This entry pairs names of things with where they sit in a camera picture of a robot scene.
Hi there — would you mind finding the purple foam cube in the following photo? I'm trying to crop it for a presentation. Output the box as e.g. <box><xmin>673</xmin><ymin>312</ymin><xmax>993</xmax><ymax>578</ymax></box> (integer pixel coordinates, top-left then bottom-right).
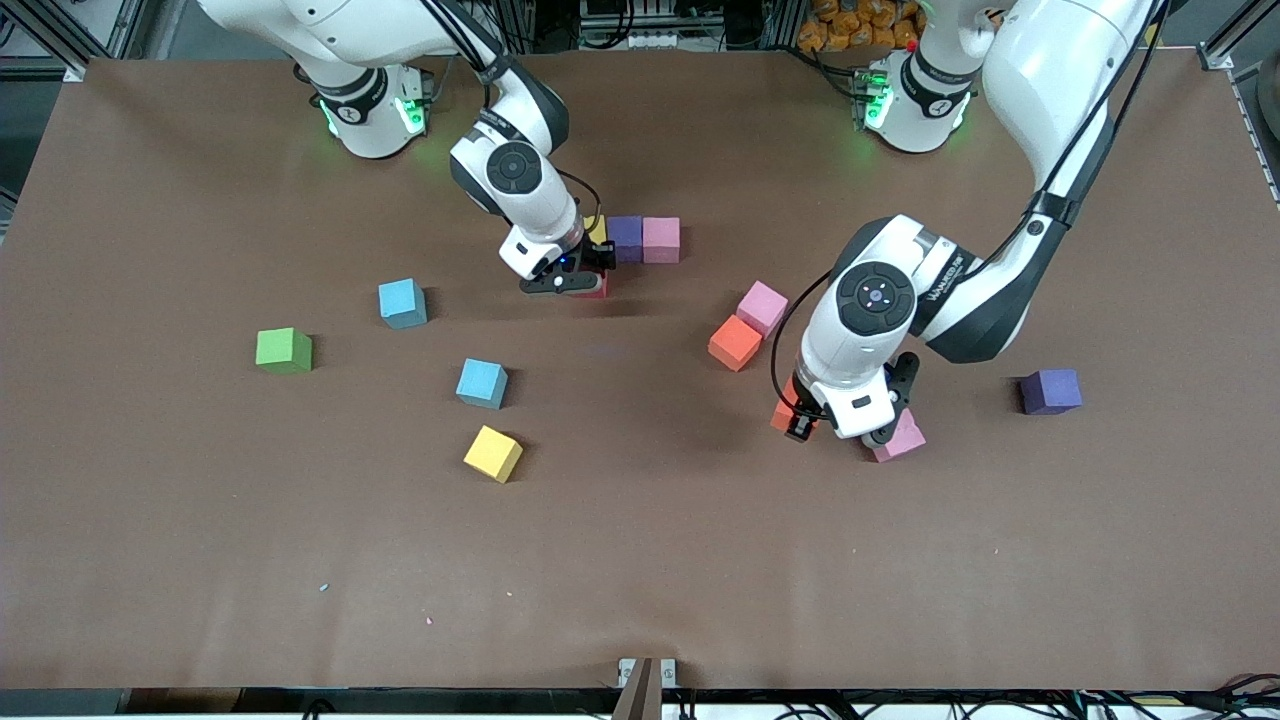
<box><xmin>606</xmin><ymin>215</ymin><xmax>645</xmax><ymax>264</ymax></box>
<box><xmin>1020</xmin><ymin>368</ymin><xmax>1084</xmax><ymax>416</ymax></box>

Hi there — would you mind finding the orange foam cube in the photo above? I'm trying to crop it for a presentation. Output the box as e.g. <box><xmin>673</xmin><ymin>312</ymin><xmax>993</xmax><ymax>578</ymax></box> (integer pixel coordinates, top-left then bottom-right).
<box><xmin>708</xmin><ymin>314</ymin><xmax>764</xmax><ymax>373</ymax></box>
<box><xmin>769</xmin><ymin>375</ymin><xmax>803</xmax><ymax>433</ymax></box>

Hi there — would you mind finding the pink foam cube with notch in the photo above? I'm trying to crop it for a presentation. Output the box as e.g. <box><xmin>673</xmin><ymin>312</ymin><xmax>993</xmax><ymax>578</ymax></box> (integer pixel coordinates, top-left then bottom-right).
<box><xmin>868</xmin><ymin>408</ymin><xmax>927</xmax><ymax>464</ymax></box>

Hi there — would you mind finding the cyan foam cube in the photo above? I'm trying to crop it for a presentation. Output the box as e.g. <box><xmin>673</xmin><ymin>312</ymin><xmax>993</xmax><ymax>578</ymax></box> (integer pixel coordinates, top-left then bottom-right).
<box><xmin>456</xmin><ymin>358</ymin><xmax>509</xmax><ymax>411</ymax></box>
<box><xmin>378</xmin><ymin>278</ymin><xmax>429</xmax><ymax>331</ymax></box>

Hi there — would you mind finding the paper table cover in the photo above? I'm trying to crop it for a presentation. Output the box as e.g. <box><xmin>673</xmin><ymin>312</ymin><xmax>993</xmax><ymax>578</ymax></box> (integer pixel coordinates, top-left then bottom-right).
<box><xmin>0</xmin><ymin>50</ymin><xmax>1280</xmax><ymax>691</ymax></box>

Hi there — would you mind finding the green foam cube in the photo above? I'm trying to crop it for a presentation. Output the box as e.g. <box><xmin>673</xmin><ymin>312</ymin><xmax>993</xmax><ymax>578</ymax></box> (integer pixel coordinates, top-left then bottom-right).
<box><xmin>255</xmin><ymin>327</ymin><xmax>313</xmax><ymax>376</ymax></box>

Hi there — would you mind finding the net bag of oranges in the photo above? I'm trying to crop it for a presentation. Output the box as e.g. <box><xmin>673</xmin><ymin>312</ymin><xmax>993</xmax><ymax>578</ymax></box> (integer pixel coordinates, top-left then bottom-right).
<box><xmin>798</xmin><ymin>0</ymin><xmax>921</xmax><ymax>53</ymax></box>

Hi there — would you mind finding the grey metal clamp bracket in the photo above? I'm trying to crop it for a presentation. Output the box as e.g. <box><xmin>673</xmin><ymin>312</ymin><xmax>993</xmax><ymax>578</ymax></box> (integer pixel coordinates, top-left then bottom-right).
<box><xmin>617</xmin><ymin>657</ymin><xmax>678</xmax><ymax>720</ymax></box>

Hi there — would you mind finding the aluminium frame post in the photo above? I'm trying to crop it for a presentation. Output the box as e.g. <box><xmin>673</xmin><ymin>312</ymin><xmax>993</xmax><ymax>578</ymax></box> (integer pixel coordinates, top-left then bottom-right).
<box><xmin>0</xmin><ymin>0</ymin><xmax>151</xmax><ymax>83</ymax></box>
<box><xmin>1198</xmin><ymin>0</ymin><xmax>1280</xmax><ymax>73</ymax></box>

